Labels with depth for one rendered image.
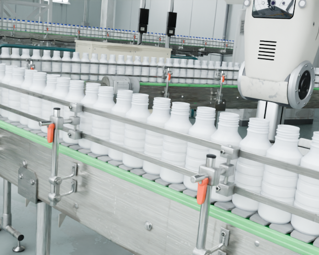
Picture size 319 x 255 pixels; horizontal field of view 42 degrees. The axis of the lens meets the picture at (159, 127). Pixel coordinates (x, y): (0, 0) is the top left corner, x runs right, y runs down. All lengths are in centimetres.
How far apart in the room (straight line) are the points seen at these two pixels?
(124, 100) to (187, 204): 30
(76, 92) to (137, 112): 24
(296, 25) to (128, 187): 74
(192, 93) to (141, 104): 208
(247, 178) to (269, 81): 67
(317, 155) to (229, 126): 17
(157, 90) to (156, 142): 195
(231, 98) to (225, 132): 243
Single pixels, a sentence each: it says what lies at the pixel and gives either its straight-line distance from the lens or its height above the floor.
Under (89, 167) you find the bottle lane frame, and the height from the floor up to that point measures 97.
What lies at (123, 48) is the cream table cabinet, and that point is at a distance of 520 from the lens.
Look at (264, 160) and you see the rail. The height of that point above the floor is 111.
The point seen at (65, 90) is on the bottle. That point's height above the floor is 113.
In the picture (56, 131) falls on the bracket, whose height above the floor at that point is 105.
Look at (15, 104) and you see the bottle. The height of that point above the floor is 106.
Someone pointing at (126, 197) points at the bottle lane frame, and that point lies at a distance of 94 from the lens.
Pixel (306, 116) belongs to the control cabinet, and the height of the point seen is 15.
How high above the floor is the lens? 129
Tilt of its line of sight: 12 degrees down
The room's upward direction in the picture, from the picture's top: 5 degrees clockwise
